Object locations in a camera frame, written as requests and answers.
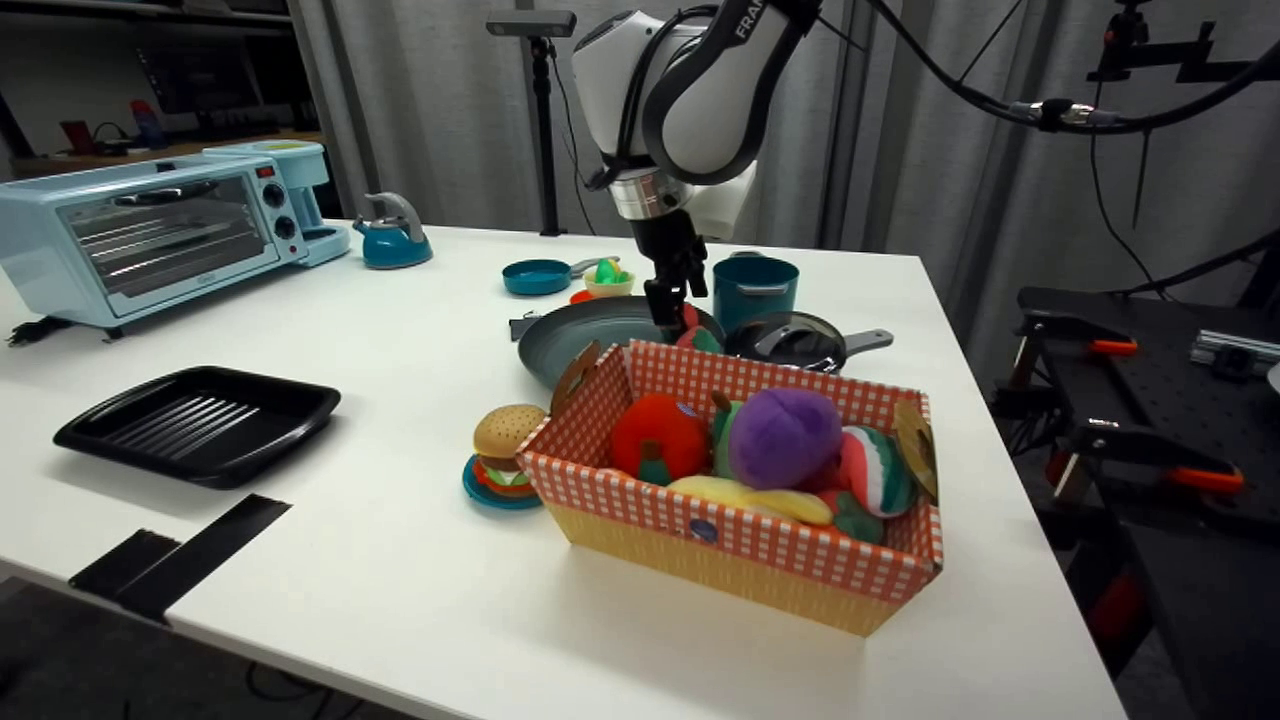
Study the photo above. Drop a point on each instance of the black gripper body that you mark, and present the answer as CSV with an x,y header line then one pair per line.
x,y
669,247

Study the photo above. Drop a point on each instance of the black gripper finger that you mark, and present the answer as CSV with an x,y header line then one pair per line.
x,y
698,282
665,310

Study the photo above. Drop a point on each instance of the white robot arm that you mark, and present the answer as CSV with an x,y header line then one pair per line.
x,y
681,106

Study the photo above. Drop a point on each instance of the teal pot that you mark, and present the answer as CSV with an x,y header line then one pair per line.
x,y
753,288

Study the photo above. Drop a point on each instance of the black pot with lid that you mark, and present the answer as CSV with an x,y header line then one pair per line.
x,y
801,342

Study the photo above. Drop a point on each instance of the large grey frying pan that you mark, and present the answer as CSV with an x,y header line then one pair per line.
x,y
550,342

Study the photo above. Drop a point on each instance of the small teal frying pan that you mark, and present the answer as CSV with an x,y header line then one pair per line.
x,y
546,277

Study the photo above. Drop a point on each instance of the large red plush tomato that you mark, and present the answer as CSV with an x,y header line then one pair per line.
x,y
658,442

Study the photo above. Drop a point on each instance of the purple plush toy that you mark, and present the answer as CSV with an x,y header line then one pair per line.
x,y
783,437

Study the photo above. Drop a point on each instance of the yellow toy banana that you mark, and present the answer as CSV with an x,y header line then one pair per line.
x,y
763,500

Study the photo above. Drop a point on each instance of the grey curtain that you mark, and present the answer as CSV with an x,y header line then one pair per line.
x,y
864,147

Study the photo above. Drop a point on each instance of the toy burger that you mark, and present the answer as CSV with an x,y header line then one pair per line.
x,y
492,479

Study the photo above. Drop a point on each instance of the watermelon slice toy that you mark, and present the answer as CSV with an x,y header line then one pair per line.
x,y
875,475

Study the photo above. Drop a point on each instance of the red checkered cardboard basket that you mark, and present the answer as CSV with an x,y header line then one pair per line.
x,y
784,564

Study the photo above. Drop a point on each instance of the black grill tray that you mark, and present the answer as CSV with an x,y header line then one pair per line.
x,y
202,426

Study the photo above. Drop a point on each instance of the light blue toaster oven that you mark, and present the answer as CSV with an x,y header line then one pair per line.
x,y
113,247

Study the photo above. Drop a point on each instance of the black tape strips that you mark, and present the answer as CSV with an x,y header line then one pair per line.
x,y
148,574

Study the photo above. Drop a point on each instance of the black camera on stand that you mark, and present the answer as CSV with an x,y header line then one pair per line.
x,y
539,32

